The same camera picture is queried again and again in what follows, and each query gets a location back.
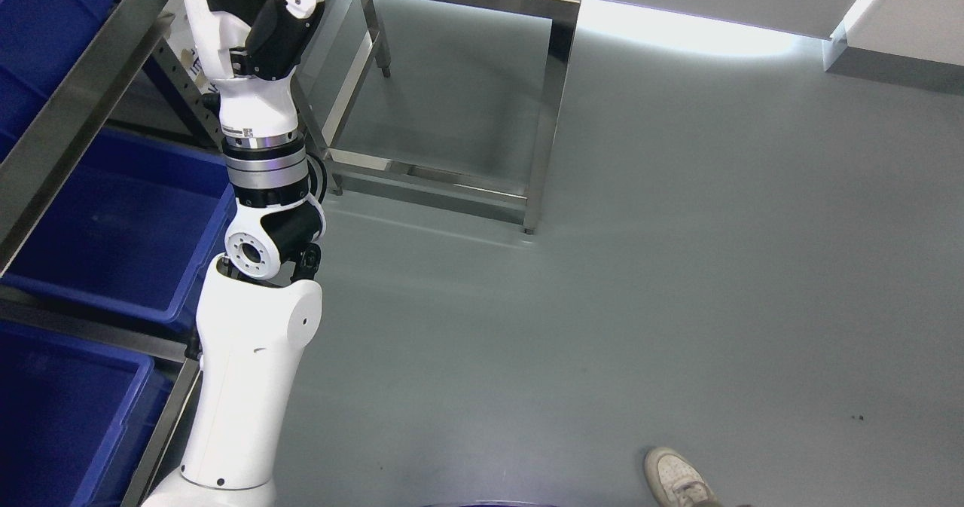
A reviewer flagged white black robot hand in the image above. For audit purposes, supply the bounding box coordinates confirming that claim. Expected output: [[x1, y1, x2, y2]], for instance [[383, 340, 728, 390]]
[[184, 0, 325, 149]]

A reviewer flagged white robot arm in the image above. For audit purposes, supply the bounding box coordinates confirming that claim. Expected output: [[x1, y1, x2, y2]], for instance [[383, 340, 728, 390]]
[[142, 132, 326, 506]]

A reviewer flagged metal shelf rack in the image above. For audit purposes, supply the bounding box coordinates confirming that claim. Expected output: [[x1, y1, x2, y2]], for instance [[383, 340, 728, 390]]
[[2, 0, 197, 506]]

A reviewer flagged blue bin top left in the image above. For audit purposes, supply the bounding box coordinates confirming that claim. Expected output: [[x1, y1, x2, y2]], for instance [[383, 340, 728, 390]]
[[1, 0, 114, 156]]

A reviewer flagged blue bin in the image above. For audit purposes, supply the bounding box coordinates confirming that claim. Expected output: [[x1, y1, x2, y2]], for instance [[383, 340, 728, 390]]
[[1, 0, 114, 156], [1, 321, 172, 506], [2, 129, 235, 332]]

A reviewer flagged blue bin lower left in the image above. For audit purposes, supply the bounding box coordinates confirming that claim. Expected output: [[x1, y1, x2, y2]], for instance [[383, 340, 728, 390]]
[[2, 129, 235, 332]]

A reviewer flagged stainless steel table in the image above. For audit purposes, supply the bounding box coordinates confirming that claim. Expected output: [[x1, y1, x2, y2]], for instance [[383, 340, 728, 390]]
[[293, 0, 582, 234]]

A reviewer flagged blue bin lower centre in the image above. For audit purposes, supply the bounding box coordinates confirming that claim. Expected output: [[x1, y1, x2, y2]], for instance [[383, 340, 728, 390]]
[[1, 321, 172, 506]]

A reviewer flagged white sneaker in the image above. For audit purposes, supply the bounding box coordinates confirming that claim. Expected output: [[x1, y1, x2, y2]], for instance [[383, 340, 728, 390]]
[[643, 447, 720, 506]]

